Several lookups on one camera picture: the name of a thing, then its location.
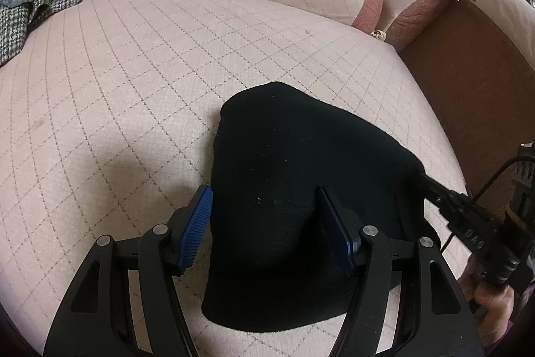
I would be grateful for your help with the brown and pink armchair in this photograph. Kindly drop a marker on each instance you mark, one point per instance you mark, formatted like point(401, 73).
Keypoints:
point(468, 60)

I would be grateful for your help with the person's right hand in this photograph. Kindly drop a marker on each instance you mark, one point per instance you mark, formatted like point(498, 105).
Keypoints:
point(493, 311)

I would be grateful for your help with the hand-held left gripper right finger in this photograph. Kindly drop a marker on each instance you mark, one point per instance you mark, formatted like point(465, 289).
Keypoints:
point(336, 231)

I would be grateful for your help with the black pants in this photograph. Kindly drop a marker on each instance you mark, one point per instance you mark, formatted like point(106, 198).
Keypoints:
point(284, 156)

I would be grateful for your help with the pink checked sofa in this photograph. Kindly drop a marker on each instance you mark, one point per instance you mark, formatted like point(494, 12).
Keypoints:
point(125, 89)

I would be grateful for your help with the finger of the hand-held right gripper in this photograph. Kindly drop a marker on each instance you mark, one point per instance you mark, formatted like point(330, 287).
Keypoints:
point(439, 189)

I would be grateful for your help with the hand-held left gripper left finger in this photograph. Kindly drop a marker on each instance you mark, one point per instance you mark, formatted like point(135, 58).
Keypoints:
point(195, 229)

